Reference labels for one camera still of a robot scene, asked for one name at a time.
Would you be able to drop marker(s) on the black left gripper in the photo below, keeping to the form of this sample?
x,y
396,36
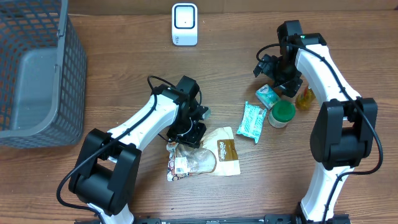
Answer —
x,y
194,140

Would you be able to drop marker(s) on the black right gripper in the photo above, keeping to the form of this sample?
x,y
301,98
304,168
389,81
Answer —
x,y
290,86

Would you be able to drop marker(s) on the teal tissue pack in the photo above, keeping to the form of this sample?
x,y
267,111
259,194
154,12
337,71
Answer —
x,y
267,96

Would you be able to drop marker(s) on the yellow dish soap bottle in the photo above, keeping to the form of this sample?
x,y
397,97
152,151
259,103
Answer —
x,y
305,99

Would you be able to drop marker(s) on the brown snack wrapper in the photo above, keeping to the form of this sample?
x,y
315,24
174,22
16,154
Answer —
x,y
216,156

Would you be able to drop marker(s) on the green lid jar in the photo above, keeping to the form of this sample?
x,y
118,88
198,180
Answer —
x,y
281,114

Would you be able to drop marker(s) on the teal snack packet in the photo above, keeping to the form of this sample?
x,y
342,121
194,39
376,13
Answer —
x,y
252,122

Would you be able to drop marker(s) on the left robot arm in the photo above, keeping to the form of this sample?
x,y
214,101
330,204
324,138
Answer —
x,y
106,169

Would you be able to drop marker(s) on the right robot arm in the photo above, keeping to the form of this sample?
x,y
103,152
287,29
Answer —
x,y
343,141

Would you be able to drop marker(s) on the white barcode scanner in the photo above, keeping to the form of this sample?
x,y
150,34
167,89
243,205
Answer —
x,y
184,24

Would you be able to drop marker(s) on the grey plastic mesh basket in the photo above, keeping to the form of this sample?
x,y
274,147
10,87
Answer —
x,y
43,75

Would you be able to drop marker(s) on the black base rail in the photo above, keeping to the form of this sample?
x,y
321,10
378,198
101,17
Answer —
x,y
217,221

